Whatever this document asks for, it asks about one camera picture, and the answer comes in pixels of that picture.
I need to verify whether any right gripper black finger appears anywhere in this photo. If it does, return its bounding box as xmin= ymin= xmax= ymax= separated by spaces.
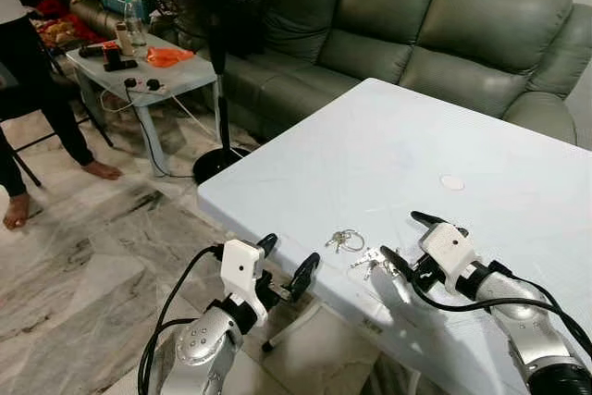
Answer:
xmin=380 ymin=246 xmax=417 ymax=285
xmin=411 ymin=211 xmax=468 ymax=237

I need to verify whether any white plastic table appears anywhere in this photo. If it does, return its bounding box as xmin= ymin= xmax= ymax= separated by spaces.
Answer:
xmin=197 ymin=78 xmax=592 ymax=395

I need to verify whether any small white side table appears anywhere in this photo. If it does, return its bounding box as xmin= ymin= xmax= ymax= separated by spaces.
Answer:
xmin=67 ymin=39 xmax=223 ymax=179

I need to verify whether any green leather sofa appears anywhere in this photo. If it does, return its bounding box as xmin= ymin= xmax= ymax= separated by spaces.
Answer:
xmin=69 ymin=0 xmax=592 ymax=146

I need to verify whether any black standing fan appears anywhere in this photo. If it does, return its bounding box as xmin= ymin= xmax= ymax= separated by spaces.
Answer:
xmin=143 ymin=0 xmax=277 ymax=185

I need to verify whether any white power strip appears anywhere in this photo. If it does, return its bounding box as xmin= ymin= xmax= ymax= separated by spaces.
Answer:
xmin=123 ymin=76 xmax=167 ymax=95

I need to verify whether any orange plastic item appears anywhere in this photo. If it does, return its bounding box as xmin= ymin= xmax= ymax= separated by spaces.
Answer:
xmin=146 ymin=46 xmax=195 ymax=69

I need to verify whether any flat black device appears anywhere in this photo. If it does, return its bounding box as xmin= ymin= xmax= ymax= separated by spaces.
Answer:
xmin=104 ymin=59 xmax=140 ymax=73

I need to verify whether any clear plastic bottle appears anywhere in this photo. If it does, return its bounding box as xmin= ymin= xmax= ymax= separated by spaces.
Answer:
xmin=123 ymin=0 xmax=149 ymax=54

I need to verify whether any black and red tool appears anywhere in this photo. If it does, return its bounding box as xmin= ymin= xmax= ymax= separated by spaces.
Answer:
xmin=79 ymin=42 xmax=117 ymax=58

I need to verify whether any red patterned cloth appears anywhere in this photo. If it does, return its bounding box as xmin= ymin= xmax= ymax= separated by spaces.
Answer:
xmin=37 ymin=0 xmax=103 ymax=49

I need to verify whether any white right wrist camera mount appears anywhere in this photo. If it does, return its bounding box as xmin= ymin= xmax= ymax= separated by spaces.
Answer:
xmin=418 ymin=224 xmax=478 ymax=292

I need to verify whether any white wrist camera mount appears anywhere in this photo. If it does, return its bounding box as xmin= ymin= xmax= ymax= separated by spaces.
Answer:
xmin=220 ymin=240 xmax=269 ymax=315
xmin=418 ymin=224 xmax=478 ymax=292

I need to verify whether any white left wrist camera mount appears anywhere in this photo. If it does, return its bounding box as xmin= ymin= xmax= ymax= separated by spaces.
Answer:
xmin=220 ymin=240 xmax=269 ymax=315

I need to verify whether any silver key ring with keys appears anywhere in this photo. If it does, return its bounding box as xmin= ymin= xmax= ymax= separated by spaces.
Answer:
xmin=325 ymin=228 xmax=367 ymax=254

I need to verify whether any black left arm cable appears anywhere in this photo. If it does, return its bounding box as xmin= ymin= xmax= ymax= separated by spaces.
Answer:
xmin=137 ymin=245 xmax=226 ymax=395

